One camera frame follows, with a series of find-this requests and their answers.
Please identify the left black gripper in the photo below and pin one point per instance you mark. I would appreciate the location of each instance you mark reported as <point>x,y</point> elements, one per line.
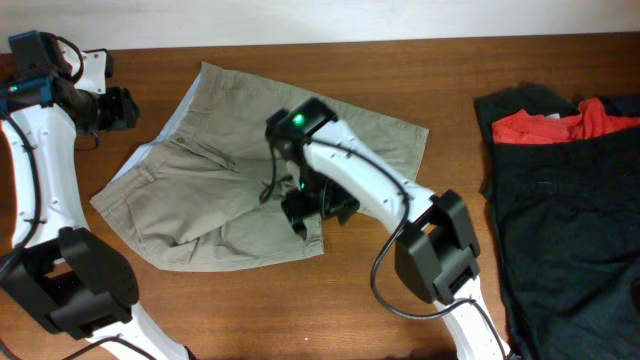
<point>121,106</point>

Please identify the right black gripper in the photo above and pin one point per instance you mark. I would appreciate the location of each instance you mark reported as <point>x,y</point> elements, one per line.
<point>298,204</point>

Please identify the khaki cargo shorts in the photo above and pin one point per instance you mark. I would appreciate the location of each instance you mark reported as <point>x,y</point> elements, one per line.
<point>204,195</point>

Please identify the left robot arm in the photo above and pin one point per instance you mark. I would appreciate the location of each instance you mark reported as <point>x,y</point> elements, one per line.
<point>66,278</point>

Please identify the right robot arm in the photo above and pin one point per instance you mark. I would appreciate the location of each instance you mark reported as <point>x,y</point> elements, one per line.
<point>432,238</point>

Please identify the black garment pile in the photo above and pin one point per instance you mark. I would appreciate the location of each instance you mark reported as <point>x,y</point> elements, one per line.
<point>566,224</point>

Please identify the red shirt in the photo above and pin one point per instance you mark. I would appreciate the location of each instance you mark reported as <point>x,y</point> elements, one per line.
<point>592,121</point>

